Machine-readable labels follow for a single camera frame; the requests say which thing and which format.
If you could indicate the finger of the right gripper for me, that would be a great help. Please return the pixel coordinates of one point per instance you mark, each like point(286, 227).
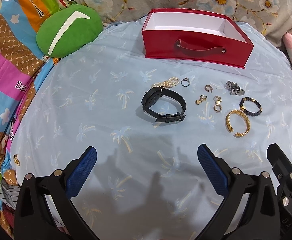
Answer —
point(281, 165)

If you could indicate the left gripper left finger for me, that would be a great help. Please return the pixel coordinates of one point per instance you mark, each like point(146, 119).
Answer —
point(33, 218)

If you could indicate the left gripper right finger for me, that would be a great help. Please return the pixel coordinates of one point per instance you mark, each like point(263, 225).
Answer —
point(260, 218)

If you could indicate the gold cuff bangle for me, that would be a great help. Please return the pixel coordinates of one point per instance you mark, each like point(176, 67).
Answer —
point(237, 123)

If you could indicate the silver metal clip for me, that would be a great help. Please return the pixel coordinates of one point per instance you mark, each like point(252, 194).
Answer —
point(234, 88)

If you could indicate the gold dangle hoop earring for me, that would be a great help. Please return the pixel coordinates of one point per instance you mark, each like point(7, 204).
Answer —
point(217, 104)

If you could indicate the gold drop earring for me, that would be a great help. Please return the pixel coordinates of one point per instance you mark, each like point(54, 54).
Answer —
point(201, 99)

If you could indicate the small gold hoop earring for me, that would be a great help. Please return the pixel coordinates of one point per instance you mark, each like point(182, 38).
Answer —
point(208, 88)

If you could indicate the black smart watch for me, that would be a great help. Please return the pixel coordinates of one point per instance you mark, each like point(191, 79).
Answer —
point(164, 105)

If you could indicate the red jewelry box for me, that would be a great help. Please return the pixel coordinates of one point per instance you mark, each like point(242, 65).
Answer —
point(190, 34)

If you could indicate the colourful monkey print sheet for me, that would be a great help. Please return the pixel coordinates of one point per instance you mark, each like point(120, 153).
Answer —
point(23, 68)

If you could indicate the green round cushion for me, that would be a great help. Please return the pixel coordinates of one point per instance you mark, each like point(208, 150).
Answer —
point(68, 30)

